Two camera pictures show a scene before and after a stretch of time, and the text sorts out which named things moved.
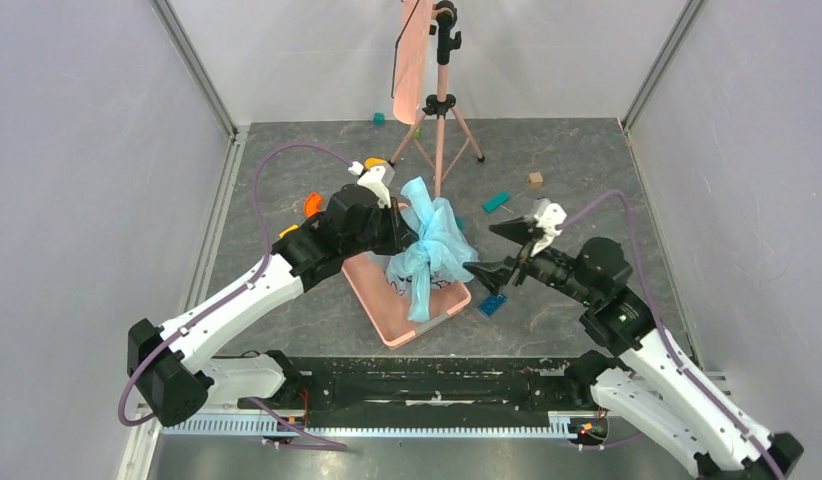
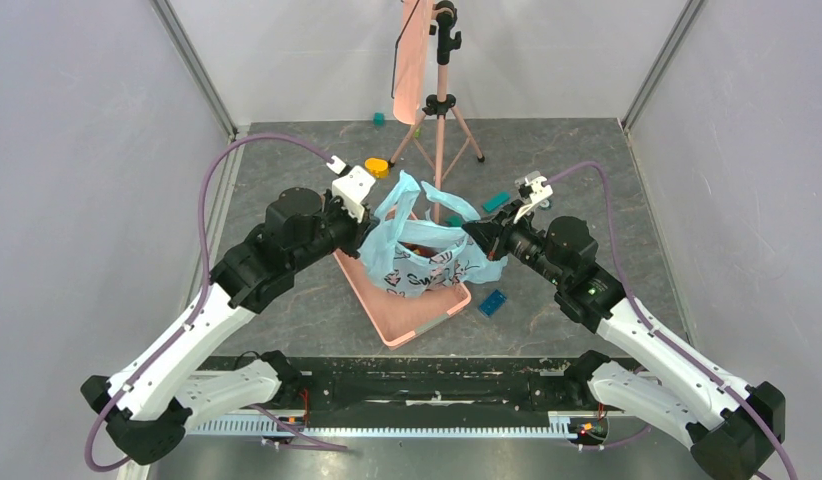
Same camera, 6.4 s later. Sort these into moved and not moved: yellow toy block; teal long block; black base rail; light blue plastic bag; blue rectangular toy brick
Moved: light blue plastic bag
Not moved: yellow toy block; blue rectangular toy brick; black base rail; teal long block
